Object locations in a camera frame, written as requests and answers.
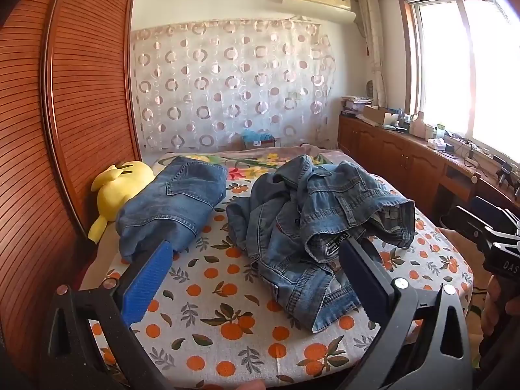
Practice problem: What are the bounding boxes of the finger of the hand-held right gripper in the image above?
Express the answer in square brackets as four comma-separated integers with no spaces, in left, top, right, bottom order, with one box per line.
[442,210,490,253]
[471,196,513,222]

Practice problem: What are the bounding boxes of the open cardboard box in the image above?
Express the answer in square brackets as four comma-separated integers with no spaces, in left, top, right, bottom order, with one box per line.
[363,105,401,126]

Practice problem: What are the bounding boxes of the orange fruit print bed sheet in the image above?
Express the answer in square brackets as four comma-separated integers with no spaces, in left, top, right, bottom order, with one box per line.
[79,152,474,390]

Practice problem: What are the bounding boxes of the sheer circle pattern curtain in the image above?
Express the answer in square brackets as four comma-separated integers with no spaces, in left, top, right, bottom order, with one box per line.
[130,16,338,153]

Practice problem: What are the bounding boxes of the window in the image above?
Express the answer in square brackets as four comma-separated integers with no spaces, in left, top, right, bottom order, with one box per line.
[400,0,520,171]

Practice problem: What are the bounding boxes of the wooden slatted wardrobe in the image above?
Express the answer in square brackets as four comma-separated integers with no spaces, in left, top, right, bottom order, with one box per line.
[0,0,143,374]

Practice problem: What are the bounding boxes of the medium blue denim pants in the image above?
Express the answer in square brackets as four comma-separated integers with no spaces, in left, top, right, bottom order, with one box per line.
[226,166,362,334]

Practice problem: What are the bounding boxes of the white plastic bottle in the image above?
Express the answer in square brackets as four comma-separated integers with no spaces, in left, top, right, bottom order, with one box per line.
[409,111,426,137]

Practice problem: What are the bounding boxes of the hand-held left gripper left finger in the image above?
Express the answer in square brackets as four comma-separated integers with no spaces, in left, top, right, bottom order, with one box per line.
[41,239,175,390]

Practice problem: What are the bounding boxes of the box with blue cloth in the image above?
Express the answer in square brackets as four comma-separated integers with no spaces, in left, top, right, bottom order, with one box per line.
[242,130,281,150]

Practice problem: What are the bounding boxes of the dark blue jeans pants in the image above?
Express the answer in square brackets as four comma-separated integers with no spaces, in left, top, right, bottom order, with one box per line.
[116,156,228,263]

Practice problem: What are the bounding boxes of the stack of papers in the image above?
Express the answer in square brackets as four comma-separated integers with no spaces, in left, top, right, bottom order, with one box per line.
[340,95,372,115]

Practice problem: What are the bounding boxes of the wooden cabinet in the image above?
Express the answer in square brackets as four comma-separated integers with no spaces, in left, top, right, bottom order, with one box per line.
[338,114,520,228]

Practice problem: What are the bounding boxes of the person's right hand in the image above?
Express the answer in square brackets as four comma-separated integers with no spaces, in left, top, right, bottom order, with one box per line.
[481,278,520,344]

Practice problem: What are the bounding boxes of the beige window curtain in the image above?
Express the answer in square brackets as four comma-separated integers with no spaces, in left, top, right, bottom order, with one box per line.
[357,0,386,108]

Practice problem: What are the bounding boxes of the floral blanket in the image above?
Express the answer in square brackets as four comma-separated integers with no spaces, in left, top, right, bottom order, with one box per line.
[152,144,354,181]

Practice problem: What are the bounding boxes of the yellow plush toy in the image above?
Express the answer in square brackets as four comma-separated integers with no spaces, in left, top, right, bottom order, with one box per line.
[90,160,155,244]

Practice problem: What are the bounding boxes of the white air conditioner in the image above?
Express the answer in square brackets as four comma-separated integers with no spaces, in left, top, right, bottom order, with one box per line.
[280,0,357,23]

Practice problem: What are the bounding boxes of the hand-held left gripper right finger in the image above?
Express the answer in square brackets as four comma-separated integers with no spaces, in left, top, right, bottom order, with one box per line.
[339,238,474,390]

